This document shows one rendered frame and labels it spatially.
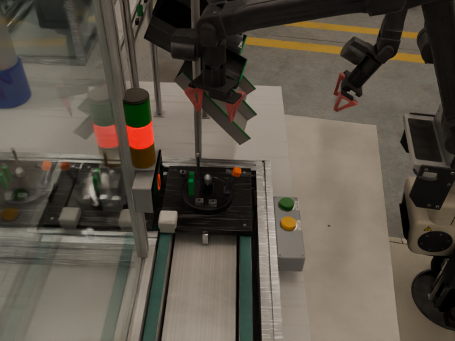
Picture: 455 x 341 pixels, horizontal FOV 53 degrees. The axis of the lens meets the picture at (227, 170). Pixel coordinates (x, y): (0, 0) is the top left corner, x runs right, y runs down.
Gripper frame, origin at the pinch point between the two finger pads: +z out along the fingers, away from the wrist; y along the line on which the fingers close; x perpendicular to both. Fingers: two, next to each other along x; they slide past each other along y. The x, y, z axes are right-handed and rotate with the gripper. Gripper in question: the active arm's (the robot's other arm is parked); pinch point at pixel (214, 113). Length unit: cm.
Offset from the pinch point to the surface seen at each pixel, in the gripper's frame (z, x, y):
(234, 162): 21.6, 8.7, 1.4
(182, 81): -1.8, 7.6, -14.9
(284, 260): 25.3, -15.7, 28.5
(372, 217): 33, 18, 43
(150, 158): -8.8, -32.3, 4.3
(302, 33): 102, 296, -81
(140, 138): -14.4, -33.8, 3.8
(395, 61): 107, 289, 4
